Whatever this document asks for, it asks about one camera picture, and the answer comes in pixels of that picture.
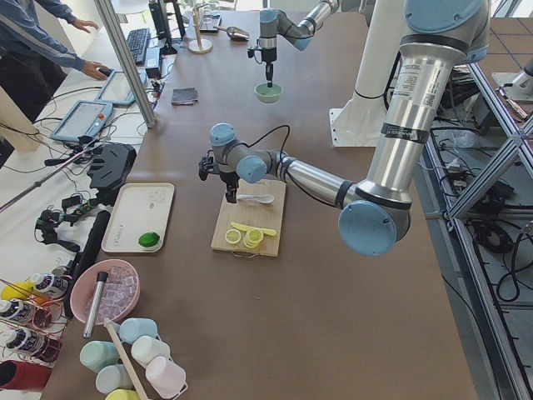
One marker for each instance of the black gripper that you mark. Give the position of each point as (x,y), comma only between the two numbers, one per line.
(269,57)
(228,178)

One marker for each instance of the light green bowl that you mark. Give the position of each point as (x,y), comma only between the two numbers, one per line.
(268,93)

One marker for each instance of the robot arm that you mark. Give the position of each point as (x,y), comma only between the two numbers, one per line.
(375,212)
(274,22)

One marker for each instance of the pink bowl with ice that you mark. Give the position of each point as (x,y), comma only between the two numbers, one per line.
(120,294)

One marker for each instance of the metal muddler in bowl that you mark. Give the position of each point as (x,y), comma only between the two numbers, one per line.
(93,310)

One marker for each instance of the person's hand on mouse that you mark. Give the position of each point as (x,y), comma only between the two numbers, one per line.
(96,70)

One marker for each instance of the bamboo cutting board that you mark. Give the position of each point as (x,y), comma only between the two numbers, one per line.
(252,213)

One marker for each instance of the yellow plastic knife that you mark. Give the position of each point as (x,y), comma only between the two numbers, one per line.
(246,228)

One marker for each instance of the stacked lemon slice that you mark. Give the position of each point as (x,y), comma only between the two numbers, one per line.
(253,238)

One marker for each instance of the metal scoop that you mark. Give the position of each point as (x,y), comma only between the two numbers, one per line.
(234,33)

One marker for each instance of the wooden mug tree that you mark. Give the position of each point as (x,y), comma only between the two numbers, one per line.
(199,45)

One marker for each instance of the grey folded cloth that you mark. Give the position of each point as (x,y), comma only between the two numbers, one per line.
(184,96)

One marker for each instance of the cream rabbit tray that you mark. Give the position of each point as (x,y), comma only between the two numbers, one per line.
(139,208)

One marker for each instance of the green lime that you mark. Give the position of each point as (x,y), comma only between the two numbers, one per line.
(149,239)

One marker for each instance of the black keyboard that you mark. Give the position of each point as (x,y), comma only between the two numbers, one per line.
(137,42)

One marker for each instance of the far teach pendant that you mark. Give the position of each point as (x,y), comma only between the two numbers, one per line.
(116,90)

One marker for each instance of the teach pendant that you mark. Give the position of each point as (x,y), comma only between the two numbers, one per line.
(116,90)
(86,118)

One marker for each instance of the near teach pendant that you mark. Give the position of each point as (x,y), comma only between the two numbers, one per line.
(86,118)

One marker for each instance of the blue cup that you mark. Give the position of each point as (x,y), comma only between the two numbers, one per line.
(134,327)

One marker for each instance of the white cup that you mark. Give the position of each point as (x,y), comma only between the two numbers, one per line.
(146,348)

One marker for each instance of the pink cup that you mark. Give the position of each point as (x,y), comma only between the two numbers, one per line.
(166,377)

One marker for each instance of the green cup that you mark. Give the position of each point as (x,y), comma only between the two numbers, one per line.
(96,355)

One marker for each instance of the lemon slice near handle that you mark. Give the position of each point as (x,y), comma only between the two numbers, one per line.
(233,236)

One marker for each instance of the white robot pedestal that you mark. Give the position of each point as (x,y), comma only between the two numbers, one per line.
(358,123)

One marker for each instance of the aluminium frame post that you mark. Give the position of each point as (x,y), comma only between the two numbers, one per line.
(119,44)

